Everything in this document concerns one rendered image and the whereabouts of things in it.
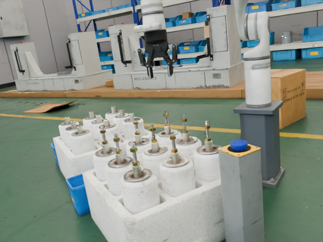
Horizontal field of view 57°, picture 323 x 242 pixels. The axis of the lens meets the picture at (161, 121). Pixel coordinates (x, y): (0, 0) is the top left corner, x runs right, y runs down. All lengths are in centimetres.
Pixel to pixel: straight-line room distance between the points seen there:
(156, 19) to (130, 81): 243
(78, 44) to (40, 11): 426
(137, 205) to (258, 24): 71
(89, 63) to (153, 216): 343
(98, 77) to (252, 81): 321
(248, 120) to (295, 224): 38
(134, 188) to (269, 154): 59
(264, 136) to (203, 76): 182
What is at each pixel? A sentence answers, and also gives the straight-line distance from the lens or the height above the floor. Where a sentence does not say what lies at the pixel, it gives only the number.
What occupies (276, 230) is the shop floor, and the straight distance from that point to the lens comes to 100.
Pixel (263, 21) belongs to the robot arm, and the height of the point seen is 60.
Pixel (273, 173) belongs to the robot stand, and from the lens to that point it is 122.
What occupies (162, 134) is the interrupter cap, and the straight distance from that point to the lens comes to 108.
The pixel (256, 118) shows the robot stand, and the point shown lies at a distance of 113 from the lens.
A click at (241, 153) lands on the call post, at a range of 70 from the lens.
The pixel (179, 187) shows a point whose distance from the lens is 82.
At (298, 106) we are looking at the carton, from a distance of 200.
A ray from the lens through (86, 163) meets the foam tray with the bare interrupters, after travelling 124.
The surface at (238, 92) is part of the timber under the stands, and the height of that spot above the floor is 6.
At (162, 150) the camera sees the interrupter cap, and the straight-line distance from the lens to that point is 93.
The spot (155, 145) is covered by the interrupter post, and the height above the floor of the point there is 27.
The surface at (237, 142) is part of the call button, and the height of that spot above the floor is 33.
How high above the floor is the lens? 58
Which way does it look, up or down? 15 degrees down
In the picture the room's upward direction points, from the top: 8 degrees counter-clockwise
